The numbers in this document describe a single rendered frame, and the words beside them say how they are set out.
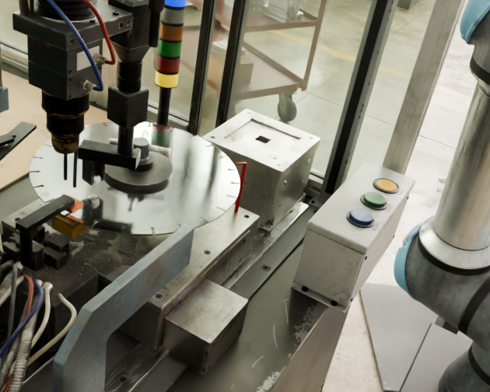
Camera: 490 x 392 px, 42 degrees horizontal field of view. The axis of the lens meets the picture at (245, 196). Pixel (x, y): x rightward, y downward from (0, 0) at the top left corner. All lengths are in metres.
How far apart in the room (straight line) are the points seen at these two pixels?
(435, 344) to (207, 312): 0.41
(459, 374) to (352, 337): 1.19
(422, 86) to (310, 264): 0.40
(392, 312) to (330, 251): 1.26
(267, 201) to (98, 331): 0.58
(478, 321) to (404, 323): 1.35
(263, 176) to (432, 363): 0.45
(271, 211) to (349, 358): 0.99
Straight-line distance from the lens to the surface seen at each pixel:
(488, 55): 0.79
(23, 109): 1.63
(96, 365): 0.79
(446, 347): 1.17
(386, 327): 2.27
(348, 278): 1.10
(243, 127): 1.32
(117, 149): 0.92
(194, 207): 0.96
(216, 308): 0.99
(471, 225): 0.92
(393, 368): 2.14
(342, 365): 2.11
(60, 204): 0.90
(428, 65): 1.23
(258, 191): 1.23
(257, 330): 1.07
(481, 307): 0.96
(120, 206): 0.95
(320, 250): 1.09
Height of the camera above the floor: 1.50
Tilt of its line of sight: 33 degrees down
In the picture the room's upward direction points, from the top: 11 degrees clockwise
